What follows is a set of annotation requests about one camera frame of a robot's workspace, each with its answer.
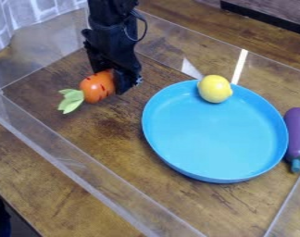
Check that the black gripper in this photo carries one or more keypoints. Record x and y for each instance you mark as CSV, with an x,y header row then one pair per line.
x,y
110,49

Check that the orange toy carrot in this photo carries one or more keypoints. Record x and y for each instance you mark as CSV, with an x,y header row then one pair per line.
x,y
94,89

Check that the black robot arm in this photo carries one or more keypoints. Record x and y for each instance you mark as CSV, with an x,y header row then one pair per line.
x,y
110,12

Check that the blue round tray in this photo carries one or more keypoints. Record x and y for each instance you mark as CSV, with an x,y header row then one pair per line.
x,y
220,143

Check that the yellow toy lemon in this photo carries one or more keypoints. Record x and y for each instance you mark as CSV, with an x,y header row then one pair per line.
x,y
215,89

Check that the white patterned curtain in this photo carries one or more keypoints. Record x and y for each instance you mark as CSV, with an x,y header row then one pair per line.
x,y
21,13

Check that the purple toy eggplant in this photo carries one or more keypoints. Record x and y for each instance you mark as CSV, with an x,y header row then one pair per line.
x,y
292,119

